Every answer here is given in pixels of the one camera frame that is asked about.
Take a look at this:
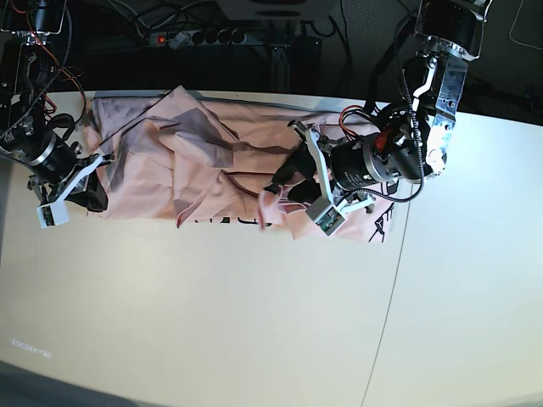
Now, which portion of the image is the black power strip red switch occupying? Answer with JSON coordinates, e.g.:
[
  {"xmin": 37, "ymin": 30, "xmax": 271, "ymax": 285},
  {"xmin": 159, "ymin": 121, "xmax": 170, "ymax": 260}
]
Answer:
[{"xmin": 148, "ymin": 27, "xmax": 248, "ymax": 50}]

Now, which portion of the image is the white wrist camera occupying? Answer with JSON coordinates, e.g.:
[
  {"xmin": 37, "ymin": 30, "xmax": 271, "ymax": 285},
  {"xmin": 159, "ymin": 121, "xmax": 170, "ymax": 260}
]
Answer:
[
  {"xmin": 36, "ymin": 201, "xmax": 70, "ymax": 229},
  {"xmin": 306, "ymin": 197, "xmax": 346, "ymax": 237}
]

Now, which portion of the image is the grey box with black oval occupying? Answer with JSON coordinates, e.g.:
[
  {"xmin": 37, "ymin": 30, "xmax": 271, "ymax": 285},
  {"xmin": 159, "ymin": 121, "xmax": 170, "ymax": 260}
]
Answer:
[{"xmin": 216, "ymin": 0, "xmax": 339, "ymax": 20}]

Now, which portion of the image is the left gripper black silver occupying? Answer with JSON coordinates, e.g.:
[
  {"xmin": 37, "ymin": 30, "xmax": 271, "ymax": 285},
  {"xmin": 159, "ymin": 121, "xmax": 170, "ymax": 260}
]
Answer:
[{"xmin": 264, "ymin": 120, "xmax": 424, "ymax": 215}]

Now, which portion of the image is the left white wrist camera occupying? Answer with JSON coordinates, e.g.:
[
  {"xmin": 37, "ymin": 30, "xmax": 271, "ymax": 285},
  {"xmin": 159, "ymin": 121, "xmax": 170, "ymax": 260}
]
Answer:
[{"xmin": 306, "ymin": 197, "xmax": 346, "ymax": 237}]

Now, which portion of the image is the black box under table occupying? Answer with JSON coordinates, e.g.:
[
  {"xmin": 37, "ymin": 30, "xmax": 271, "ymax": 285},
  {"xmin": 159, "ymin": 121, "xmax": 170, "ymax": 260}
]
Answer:
[{"xmin": 271, "ymin": 36, "xmax": 322, "ymax": 95}]

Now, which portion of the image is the pink T-shirt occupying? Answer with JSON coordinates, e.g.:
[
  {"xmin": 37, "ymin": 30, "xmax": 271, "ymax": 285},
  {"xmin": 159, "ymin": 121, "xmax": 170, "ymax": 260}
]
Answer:
[{"xmin": 82, "ymin": 84, "xmax": 398, "ymax": 245}]

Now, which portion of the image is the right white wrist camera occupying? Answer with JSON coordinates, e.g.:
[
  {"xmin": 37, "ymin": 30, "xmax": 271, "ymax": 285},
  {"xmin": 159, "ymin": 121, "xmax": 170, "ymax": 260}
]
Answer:
[{"xmin": 36, "ymin": 201, "xmax": 70, "ymax": 229}]

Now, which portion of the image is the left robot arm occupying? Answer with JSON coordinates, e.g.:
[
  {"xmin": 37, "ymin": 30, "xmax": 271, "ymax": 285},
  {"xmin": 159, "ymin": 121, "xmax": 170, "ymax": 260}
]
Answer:
[{"xmin": 265, "ymin": 1, "xmax": 491, "ymax": 217}]

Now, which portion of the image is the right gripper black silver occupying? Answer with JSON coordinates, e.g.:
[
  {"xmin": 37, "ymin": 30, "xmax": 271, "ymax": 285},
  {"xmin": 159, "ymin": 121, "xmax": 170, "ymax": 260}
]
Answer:
[{"xmin": 25, "ymin": 131, "xmax": 113, "ymax": 213}]

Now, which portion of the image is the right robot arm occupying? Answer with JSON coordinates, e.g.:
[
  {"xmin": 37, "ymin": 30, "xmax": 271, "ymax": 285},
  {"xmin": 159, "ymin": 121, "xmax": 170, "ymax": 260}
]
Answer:
[{"xmin": 1, "ymin": 1, "xmax": 113, "ymax": 213}]

